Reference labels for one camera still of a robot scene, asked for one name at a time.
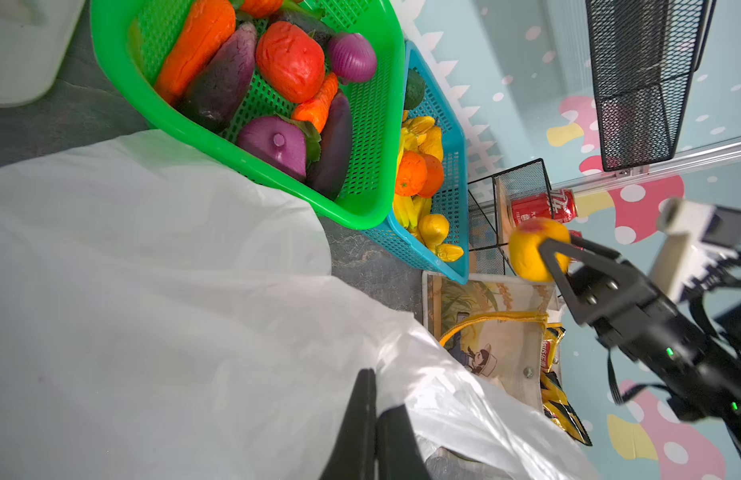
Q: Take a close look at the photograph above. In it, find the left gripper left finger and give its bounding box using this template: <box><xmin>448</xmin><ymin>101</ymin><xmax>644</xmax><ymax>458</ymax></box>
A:
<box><xmin>320</xmin><ymin>369</ymin><xmax>377</xmax><ymax>480</ymax></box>

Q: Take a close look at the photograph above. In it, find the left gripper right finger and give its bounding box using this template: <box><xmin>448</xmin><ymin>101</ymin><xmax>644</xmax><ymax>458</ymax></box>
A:
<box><xmin>377</xmin><ymin>404</ymin><xmax>430</xmax><ymax>480</ymax></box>

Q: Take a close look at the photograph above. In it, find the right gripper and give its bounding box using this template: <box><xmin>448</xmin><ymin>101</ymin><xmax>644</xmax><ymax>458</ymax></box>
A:
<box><xmin>538</xmin><ymin>237</ymin><xmax>706</xmax><ymax>366</ymax></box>

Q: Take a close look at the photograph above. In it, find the yellow peach fruit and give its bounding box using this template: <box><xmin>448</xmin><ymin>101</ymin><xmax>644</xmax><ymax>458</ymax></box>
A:
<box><xmin>508</xmin><ymin>217</ymin><xmax>571</xmax><ymax>283</ymax></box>

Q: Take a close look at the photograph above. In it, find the white canvas tote bag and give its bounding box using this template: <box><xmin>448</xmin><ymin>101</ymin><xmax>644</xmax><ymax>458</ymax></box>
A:
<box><xmin>422</xmin><ymin>271</ymin><xmax>564</xmax><ymax>411</ymax></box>

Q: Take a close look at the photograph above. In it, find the yellow black snack bag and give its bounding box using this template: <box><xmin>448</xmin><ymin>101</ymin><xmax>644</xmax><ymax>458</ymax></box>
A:
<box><xmin>539</xmin><ymin>323</ymin><xmax>592</xmax><ymax>446</ymax></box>

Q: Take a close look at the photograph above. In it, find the white plastic grocery bag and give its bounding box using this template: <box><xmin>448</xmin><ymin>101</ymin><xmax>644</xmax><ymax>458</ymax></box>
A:
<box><xmin>0</xmin><ymin>131</ymin><xmax>597</xmax><ymax>479</ymax></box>

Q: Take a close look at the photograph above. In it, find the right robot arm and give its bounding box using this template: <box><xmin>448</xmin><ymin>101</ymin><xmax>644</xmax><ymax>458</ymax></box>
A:
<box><xmin>536</xmin><ymin>198</ymin><xmax>741</xmax><ymax>459</ymax></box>

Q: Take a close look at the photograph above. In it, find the left red cola can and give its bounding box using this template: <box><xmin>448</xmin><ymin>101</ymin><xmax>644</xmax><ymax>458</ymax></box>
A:
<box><xmin>510</xmin><ymin>189</ymin><xmax>577</xmax><ymax>225</ymax></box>

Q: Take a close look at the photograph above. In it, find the teal plastic basket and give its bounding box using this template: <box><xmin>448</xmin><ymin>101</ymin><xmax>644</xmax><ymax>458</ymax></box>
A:
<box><xmin>364</xmin><ymin>41</ymin><xmax>469</xmax><ymax>284</ymax></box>

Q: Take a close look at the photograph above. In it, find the orange fruit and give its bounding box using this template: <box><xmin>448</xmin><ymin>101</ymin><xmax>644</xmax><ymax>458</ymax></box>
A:
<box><xmin>417</xmin><ymin>154</ymin><xmax>444</xmax><ymax>198</ymax></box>
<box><xmin>394</xmin><ymin>151</ymin><xmax>428</xmax><ymax>197</ymax></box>

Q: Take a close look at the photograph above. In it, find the banana bunch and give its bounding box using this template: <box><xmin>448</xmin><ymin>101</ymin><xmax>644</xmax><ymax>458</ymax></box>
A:
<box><xmin>392</xmin><ymin>195</ymin><xmax>432</xmax><ymax>233</ymax></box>

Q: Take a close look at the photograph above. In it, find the green avocado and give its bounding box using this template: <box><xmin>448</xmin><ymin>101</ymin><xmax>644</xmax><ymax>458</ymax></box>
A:
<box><xmin>403</xmin><ymin>68</ymin><xmax>426</xmax><ymax>111</ymax></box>

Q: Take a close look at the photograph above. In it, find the purple onion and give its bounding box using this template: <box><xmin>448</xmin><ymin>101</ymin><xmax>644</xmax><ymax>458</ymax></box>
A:
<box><xmin>328</xmin><ymin>33</ymin><xmax>377</xmax><ymax>83</ymax></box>

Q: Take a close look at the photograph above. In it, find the purple turnip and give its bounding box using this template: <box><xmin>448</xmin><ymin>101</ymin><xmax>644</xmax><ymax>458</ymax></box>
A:
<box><xmin>236</xmin><ymin>115</ymin><xmax>322</xmax><ymax>182</ymax></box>

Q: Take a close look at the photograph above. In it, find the small orange carrot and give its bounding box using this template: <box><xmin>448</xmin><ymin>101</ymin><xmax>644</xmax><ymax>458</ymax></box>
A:
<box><xmin>292</xmin><ymin>72</ymin><xmax>340</xmax><ymax>133</ymax></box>

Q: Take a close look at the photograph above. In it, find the red tomato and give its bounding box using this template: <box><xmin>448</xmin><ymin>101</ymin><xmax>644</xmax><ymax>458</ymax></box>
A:
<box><xmin>256</xmin><ymin>21</ymin><xmax>326</xmax><ymax>104</ymax></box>

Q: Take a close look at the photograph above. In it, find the dark purple eggplant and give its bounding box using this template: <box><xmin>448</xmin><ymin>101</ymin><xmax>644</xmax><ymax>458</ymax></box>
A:
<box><xmin>176</xmin><ymin>21</ymin><xmax>258</xmax><ymax>133</ymax></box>

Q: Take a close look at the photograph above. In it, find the red bell pepper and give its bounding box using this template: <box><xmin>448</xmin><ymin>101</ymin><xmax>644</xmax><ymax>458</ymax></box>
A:
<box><xmin>236</xmin><ymin>0</ymin><xmax>284</xmax><ymax>19</ymax></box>

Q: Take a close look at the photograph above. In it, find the long orange carrot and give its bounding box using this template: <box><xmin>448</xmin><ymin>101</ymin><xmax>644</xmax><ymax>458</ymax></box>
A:
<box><xmin>154</xmin><ymin>0</ymin><xmax>236</xmax><ymax>104</ymax></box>

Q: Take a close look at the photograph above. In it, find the green plastic basket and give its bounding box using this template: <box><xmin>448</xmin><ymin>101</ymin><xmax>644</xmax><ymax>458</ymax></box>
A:
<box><xmin>90</xmin><ymin>1</ymin><xmax>406</xmax><ymax>230</ymax></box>

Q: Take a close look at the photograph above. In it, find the white cutting board tray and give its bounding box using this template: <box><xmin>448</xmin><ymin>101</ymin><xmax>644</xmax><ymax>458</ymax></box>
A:
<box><xmin>0</xmin><ymin>0</ymin><xmax>86</xmax><ymax>108</ymax></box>

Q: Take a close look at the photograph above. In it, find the black wire wooden shelf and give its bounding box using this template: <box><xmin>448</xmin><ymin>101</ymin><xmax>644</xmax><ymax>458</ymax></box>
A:
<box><xmin>467</xmin><ymin>158</ymin><xmax>557</xmax><ymax>275</ymax></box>

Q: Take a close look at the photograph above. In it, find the black mesh wall basket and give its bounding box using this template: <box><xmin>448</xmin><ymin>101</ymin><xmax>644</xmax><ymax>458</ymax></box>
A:
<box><xmin>586</xmin><ymin>0</ymin><xmax>716</xmax><ymax>172</ymax></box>

